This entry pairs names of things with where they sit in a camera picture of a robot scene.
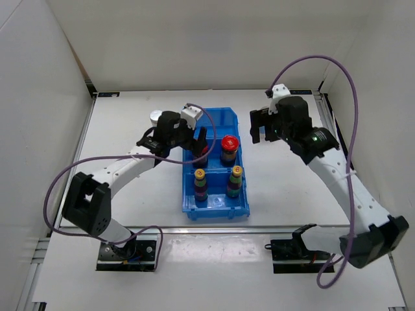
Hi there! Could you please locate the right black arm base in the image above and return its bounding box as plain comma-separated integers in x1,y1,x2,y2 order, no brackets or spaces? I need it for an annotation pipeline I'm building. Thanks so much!
264,224,331,274

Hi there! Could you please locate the red-lid sauce jar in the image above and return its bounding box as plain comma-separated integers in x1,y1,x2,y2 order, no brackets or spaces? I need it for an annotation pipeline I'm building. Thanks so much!
193,145,209,168
220,135,239,165

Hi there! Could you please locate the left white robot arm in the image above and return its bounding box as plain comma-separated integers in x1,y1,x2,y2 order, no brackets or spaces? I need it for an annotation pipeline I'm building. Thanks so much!
62,104,211,259

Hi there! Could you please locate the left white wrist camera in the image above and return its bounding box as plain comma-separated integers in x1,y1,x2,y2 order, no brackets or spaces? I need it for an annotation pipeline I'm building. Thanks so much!
180,104,203,130

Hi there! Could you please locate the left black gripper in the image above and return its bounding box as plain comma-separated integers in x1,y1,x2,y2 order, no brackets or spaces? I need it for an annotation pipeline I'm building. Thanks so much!
167,116,206,154

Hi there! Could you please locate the left black corner label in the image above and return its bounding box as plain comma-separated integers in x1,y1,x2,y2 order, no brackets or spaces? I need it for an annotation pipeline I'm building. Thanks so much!
97,92,120,98

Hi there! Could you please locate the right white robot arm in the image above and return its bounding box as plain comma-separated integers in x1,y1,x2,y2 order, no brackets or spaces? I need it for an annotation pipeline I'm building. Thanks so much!
250,96,409,268

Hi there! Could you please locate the left white shaker silver cap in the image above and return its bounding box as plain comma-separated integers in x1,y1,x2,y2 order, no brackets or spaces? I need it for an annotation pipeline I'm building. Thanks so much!
150,109,163,127

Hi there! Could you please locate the black corner label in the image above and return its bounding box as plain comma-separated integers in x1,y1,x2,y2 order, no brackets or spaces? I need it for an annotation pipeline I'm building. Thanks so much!
290,89,313,95
97,92,120,98

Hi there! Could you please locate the yellow-cap sauce bottle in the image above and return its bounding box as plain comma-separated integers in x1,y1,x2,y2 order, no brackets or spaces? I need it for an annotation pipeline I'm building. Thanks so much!
226,165,243,198
194,168,208,202

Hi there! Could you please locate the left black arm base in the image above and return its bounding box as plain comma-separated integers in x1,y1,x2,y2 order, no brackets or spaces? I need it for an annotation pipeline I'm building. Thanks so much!
95,235,159,272

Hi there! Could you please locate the left aluminium side rail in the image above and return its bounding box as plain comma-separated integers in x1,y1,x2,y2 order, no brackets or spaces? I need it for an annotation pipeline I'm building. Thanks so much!
49,92,99,229

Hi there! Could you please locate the front aluminium rail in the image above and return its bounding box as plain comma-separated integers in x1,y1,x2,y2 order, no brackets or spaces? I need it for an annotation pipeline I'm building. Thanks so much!
58,225,349,235

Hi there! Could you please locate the right black corner label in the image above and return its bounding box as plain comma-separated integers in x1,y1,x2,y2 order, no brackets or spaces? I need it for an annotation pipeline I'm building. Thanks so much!
290,89,313,95

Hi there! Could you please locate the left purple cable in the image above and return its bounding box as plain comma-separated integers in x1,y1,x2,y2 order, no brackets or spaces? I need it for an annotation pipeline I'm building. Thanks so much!
43,102,217,271

